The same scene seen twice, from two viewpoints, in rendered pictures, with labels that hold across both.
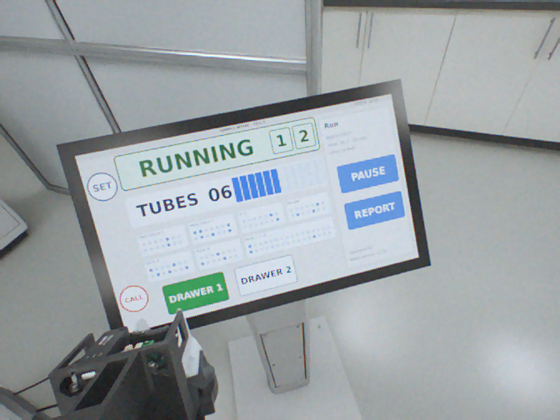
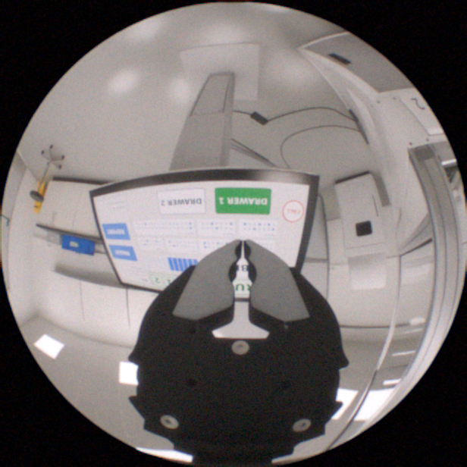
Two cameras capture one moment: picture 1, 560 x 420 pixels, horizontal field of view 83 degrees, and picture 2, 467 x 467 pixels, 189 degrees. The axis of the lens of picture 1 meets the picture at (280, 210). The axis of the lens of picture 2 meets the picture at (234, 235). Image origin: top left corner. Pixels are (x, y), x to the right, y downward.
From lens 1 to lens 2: 0.33 m
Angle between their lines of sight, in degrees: 35
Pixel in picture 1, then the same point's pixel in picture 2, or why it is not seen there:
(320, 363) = (200, 82)
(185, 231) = not seen: hidden behind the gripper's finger
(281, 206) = (167, 249)
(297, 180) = (158, 261)
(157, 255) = (264, 238)
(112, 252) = (293, 247)
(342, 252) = (128, 208)
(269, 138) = not seen: hidden behind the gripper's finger
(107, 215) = not seen: hidden behind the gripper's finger
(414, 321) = (144, 103)
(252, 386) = (246, 77)
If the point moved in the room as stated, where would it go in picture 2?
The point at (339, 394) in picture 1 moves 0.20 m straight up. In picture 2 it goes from (192, 69) to (183, 77)
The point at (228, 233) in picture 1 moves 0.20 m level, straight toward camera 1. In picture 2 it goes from (205, 241) to (136, 195)
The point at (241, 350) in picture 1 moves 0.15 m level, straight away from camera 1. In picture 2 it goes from (249, 94) to (254, 109)
